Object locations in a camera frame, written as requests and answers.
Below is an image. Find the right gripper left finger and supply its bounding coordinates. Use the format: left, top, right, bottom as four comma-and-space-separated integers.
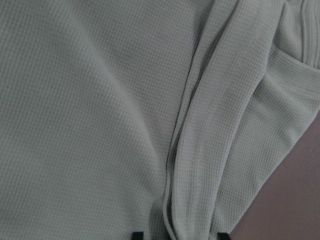
131, 231, 144, 240

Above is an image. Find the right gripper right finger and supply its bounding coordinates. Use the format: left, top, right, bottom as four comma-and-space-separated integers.
217, 232, 231, 240

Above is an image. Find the olive green long-sleeve shirt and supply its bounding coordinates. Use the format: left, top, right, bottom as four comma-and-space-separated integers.
0, 0, 320, 240

